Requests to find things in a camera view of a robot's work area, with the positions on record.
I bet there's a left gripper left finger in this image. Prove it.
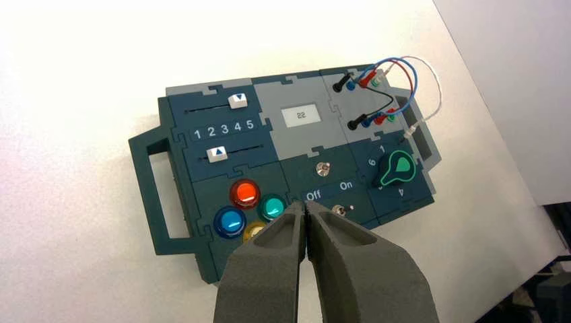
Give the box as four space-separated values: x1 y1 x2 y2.
213 201 308 323

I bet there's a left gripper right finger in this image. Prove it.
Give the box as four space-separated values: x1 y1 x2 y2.
306 201 440 323

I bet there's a black green rotary knob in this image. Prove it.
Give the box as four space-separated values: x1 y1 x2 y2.
371 150 417 188

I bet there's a yellow round push button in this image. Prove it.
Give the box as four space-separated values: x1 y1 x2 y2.
242 221 267 244

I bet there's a blue round push button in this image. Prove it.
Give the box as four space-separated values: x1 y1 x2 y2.
213 205 248 240

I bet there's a teal round push button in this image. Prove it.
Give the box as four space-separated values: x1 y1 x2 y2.
257 194 288 223

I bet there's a red round push button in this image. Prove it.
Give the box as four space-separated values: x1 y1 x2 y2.
229 179 261 211

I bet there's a teal and grey control box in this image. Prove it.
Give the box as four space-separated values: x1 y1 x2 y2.
128 63 442 285

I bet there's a small white number display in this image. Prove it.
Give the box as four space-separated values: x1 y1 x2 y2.
281 104 322 129

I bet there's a white cable with clear plugs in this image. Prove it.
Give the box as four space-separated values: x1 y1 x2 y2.
382 55 443 139

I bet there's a blue cable with plugs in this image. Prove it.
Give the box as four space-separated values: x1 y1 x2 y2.
347 57 419 128

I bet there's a black cable with plugs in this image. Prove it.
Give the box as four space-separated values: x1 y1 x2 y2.
332 73 397 131

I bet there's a red cable with plugs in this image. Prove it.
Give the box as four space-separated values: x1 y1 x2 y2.
359 59 413 124

